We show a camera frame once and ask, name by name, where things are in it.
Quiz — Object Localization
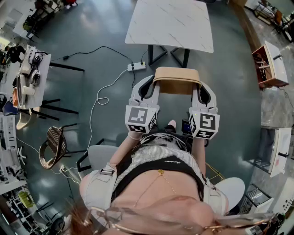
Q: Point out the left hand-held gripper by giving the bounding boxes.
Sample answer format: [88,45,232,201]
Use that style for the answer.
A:
[125,75,160,134]

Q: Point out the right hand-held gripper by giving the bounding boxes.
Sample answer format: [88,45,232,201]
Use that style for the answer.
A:
[188,80,221,140]

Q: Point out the person's right forearm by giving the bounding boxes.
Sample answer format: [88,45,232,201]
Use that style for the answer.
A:
[192,137,207,177]

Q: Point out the person's left forearm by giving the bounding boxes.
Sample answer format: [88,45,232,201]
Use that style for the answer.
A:
[108,131,144,166]

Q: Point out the white power strip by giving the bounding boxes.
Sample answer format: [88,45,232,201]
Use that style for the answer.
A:
[127,62,147,72]

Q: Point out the black device blue screen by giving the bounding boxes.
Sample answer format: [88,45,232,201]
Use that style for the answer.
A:
[181,118,193,134]

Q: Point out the person's torso striped top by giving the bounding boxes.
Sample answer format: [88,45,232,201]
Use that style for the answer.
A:
[79,125,230,214]

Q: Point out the white marble table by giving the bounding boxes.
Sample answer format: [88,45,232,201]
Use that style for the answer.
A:
[124,0,214,69]

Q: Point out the orange wooden cabinet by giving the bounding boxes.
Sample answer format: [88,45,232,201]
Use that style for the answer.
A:
[252,40,289,90]

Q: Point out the grey seat chair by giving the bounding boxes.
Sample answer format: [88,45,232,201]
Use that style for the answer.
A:
[76,137,120,182]

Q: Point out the white round stool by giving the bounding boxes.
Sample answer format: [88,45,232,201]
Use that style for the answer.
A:
[215,176,246,212]

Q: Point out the white side table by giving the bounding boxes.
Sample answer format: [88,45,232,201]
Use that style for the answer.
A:
[13,45,85,121]

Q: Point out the woven wicker chair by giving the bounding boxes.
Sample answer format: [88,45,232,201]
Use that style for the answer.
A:
[38,123,87,170]

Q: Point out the spare grey hand-held gripper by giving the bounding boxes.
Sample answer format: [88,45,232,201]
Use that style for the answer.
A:
[29,70,41,87]

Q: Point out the white cup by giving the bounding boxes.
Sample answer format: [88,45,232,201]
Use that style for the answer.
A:
[22,86,36,96]

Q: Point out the person's face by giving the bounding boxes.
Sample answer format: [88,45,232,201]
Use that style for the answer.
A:
[110,195,219,235]

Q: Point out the beige shell chair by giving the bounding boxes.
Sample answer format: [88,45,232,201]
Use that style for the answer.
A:
[16,107,34,130]

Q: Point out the gold rimmed eyeglasses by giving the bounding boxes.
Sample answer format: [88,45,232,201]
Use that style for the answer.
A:
[82,206,276,235]

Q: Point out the yellow green crate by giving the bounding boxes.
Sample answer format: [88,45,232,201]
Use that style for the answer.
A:
[18,191,35,207]

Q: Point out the long white cable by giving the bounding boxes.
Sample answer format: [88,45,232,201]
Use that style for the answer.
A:
[60,68,129,175]

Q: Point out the gold necklace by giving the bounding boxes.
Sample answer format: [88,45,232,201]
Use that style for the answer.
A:
[133,168,179,207]

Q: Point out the black cable with adapter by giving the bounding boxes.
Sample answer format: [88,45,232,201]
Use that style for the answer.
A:
[50,45,135,69]

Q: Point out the white metal frame cabinet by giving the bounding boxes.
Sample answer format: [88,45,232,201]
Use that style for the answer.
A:
[248,126,292,178]

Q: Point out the pale grey harness strap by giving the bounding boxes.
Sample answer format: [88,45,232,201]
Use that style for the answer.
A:
[86,162,118,207]
[203,176,228,214]

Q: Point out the tangle of black cables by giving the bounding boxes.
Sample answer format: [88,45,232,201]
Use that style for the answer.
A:
[27,51,49,72]

